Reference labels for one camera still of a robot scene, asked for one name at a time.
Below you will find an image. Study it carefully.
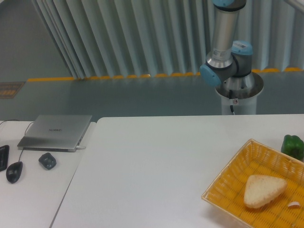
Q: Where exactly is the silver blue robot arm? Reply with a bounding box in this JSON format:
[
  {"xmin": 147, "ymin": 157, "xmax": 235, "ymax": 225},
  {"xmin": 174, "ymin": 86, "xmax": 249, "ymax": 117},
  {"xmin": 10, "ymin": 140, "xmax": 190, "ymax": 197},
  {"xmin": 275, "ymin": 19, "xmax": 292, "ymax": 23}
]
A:
[{"xmin": 199, "ymin": 0, "xmax": 252, "ymax": 86}]

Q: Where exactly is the green bell pepper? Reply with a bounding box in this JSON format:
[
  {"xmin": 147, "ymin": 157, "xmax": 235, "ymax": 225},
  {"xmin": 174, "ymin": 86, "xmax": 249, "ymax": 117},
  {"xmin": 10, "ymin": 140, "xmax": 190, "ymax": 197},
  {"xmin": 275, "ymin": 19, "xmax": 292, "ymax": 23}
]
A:
[{"xmin": 281, "ymin": 135, "xmax": 304, "ymax": 160}]

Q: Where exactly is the folded grey partition screen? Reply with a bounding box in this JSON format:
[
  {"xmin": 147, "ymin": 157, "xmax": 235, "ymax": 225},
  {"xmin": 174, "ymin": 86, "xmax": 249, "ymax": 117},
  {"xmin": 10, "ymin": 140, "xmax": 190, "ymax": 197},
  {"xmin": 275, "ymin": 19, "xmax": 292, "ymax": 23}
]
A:
[{"xmin": 33, "ymin": 0, "xmax": 304, "ymax": 79}]

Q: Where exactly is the silver closed laptop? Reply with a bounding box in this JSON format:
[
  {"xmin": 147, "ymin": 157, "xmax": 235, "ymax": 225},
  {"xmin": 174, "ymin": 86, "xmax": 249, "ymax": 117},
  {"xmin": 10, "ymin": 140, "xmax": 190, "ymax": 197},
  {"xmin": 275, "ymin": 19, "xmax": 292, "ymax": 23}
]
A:
[{"xmin": 17, "ymin": 115, "xmax": 92, "ymax": 152}]

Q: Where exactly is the yellow woven basket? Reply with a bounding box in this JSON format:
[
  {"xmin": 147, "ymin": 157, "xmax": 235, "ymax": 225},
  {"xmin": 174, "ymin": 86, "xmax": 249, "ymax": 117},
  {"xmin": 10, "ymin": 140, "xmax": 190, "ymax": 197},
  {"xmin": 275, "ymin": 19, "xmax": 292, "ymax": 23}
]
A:
[{"xmin": 201, "ymin": 139, "xmax": 304, "ymax": 228}]

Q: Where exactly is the black earbud case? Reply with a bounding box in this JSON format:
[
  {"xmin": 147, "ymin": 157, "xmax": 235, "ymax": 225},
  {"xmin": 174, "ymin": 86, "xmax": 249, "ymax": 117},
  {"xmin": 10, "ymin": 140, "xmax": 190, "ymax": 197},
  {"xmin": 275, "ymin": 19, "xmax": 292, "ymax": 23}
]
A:
[{"xmin": 38, "ymin": 152, "xmax": 57, "ymax": 170}]

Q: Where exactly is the triangular white bread slice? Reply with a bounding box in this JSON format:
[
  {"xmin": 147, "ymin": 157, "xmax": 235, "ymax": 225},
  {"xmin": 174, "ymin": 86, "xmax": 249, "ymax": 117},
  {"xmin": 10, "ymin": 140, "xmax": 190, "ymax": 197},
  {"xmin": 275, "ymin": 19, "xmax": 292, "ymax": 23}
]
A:
[{"xmin": 244, "ymin": 175, "xmax": 288, "ymax": 209}]

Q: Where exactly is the black computer mouse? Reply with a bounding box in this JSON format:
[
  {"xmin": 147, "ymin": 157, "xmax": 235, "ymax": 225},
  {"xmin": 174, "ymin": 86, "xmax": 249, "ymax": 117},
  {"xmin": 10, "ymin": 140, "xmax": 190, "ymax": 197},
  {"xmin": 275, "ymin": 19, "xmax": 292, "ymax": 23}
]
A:
[{"xmin": 6, "ymin": 161, "xmax": 23, "ymax": 184}]

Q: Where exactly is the black keyboard edge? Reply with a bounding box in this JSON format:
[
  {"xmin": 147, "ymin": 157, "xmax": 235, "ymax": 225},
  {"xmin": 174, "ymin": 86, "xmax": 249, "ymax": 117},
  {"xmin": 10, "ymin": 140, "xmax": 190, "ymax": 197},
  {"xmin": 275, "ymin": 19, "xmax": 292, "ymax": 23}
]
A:
[{"xmin": 0, "ymin": 145, "xmax": 10, "ymax": 171}]

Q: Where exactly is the small orange white shell piece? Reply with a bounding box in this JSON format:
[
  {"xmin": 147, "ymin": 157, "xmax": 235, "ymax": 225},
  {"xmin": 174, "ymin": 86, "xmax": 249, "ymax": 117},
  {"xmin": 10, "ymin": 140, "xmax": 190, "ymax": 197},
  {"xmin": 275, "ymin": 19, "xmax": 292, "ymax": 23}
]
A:
[{"xmin": 288, "ymin": 201, "xmax": 301, "ymax": 209}]

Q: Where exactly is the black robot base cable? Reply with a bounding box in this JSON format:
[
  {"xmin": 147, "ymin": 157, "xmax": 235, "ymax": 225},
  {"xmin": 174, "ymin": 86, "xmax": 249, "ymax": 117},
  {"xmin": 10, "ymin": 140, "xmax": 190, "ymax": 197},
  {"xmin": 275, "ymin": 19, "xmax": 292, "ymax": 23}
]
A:
[{"xmin": 228, "ymin": 89, "xmax": 236, "ymax": 115}]

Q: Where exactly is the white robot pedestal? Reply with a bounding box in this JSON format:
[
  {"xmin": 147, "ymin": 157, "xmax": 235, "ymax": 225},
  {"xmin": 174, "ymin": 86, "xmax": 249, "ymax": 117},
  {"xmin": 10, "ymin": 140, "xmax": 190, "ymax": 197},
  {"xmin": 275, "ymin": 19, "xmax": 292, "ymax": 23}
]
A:
[{"xmin": 216, "ymin": 72, "xmax": 264, "ymax": 115}]

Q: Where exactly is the black mouse cable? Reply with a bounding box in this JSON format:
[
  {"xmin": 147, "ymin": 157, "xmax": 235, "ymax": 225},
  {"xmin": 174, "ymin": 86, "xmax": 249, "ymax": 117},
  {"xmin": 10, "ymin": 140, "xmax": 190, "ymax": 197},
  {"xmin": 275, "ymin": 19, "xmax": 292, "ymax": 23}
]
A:
[{"xmin": 0, "ymin": 119, "xmax": 35, "ymax": 164}]

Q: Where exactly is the silver aluminium frame bar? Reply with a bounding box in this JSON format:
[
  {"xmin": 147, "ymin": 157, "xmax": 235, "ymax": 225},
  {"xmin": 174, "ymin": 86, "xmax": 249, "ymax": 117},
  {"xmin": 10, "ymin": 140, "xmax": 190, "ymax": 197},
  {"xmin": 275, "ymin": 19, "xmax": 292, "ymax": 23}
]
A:
[{"xmin": 285, "ymin": 0, "xmax": 304, "ymax": 13}]

